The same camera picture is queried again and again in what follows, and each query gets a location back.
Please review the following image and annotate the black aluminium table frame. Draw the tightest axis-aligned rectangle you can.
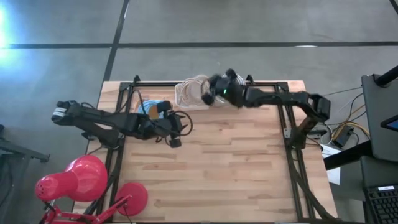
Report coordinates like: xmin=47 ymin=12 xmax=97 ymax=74
xmin=83 ymin=74 xmax=340 ymax=223

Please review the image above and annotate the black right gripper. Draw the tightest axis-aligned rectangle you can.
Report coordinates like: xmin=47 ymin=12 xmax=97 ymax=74
xmin=201 ymin=73 xmax=246 ymax=109

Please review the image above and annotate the black stand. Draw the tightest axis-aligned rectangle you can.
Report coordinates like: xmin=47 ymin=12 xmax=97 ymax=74
xmin=0 ymin=124 xmax=50 ymax=164

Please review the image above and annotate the white plastic bin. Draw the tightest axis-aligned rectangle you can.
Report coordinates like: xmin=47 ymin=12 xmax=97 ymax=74
xmin=174 ymin=77 xmax=218 ymax=112

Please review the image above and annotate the light blue HDMI cable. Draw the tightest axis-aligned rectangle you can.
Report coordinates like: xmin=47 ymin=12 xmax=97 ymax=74
xmin=136 ymin=99 xmax=165 ymax=121

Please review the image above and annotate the white paper sheet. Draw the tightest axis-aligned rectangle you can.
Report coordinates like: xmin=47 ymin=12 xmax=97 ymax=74
xmin=320 ymin=144 xmax=341 ymax=186

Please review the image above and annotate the black laptop keyboard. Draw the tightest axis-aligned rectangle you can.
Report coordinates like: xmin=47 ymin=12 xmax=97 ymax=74
xmin=363 ymin=183 xmax=398 ymax=224

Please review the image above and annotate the beige HDMI cable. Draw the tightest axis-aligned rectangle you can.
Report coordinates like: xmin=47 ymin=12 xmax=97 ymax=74
xmin=179 ymin=75 xmax=214 ymax=107

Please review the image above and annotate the black power brick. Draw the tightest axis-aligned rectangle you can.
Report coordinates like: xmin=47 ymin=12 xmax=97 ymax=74
xmin=331 ymin=125 xmax=354 ymax=149

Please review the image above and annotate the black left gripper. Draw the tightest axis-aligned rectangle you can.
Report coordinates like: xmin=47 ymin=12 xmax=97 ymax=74
xmin=146 ymin=100 xmax=185 ymax=149

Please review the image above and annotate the red desk lamp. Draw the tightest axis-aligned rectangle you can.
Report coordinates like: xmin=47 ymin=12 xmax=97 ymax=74
xmin=34 ymin=154 xmax=149 ymax=224

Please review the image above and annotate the black computer equipment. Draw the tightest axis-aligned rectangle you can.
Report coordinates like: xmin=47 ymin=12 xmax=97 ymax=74
xmin=323 ymin=73 xmax=398 ymax=187

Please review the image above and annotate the small blue screen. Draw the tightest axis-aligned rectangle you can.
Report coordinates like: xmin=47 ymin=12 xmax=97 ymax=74
xmin=380 ymin=114 xmax=398 ymax=132

